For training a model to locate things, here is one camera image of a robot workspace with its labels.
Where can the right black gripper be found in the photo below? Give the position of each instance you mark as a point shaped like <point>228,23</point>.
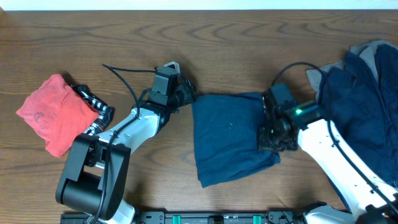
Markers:
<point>264,143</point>

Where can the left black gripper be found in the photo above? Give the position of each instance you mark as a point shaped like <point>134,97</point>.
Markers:
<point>187,90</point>

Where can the dark blue denim shorts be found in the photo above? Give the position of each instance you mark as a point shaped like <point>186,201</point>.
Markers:
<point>225,137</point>

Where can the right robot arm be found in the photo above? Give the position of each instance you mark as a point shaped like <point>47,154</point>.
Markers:
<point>368,197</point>

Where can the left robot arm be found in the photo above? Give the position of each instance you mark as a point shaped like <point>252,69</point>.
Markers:
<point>94,177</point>

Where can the black white patterned garment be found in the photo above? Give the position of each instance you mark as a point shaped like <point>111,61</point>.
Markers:
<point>105,112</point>

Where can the dark blue garment pile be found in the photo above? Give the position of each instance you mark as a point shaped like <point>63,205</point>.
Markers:
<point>364,111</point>

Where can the grey garment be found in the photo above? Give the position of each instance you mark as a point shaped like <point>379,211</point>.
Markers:
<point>367,52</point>

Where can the red folded garment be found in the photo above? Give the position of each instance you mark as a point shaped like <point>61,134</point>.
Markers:
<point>57,114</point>

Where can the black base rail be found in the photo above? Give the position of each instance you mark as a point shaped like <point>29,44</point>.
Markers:
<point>273,216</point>

